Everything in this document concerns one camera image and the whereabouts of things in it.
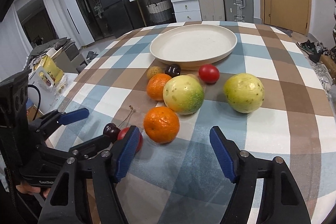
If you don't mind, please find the dark cherry with stem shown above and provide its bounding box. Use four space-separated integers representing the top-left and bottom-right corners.
103 105 135 144

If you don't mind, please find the orange mandarin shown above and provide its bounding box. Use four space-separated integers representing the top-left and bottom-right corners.
143 106 180 144
146 73 172 101

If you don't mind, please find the yellow green guava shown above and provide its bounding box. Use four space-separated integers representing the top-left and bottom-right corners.
163 75 205 115

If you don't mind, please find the dark plum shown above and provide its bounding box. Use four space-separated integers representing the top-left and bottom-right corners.
165 64 181 78

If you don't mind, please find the red tomato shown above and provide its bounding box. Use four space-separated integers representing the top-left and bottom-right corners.
198 64 220 84
117 127 143 153

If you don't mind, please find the left hand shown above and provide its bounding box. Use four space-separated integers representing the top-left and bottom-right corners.
16 181 41 195

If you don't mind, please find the yellow snack bag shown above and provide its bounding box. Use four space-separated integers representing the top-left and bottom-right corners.
39 55 64 85

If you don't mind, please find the checkered tablecloth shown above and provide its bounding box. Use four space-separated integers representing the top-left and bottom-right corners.
48 22 335 223

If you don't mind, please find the cream round plate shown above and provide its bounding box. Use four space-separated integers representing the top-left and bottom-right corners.
150 24 238 68

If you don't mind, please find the woven laundry basket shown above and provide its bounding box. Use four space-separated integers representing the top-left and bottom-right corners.
146 0 173 24

